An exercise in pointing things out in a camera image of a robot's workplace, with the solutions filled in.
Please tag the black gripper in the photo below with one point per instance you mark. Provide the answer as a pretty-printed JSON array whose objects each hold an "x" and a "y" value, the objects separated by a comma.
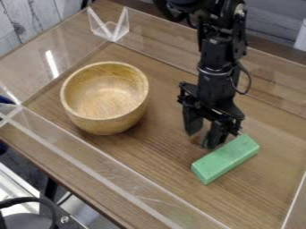
[{"x": 209, "y": 100}]

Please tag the green rectangular block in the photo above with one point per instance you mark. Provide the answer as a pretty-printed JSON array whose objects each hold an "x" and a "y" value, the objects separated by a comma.
[{"x": 222, "y": 160}]

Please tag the brown wooden bowl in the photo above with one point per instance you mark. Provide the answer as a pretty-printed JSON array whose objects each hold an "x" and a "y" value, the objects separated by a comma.
[{"x": 105, "y": 97}]

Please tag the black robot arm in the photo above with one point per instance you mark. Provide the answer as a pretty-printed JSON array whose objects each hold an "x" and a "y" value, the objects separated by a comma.
[{"x": 218, "y": 19}]

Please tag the white object at right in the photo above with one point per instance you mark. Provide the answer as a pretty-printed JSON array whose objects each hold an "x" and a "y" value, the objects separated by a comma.
[{"x": 301, "y": 38}]

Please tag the black table leg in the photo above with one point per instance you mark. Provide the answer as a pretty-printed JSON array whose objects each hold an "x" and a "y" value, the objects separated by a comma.
[{"x": 51, "y": 188}]

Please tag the clear acrylic tray wall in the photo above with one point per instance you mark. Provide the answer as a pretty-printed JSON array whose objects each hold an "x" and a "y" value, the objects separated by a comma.
[{"x": 134, "y": 175}]

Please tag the black metal bracket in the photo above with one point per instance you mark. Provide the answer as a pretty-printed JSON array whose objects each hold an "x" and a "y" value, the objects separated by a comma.
[{"x": 65, "y": 219}]

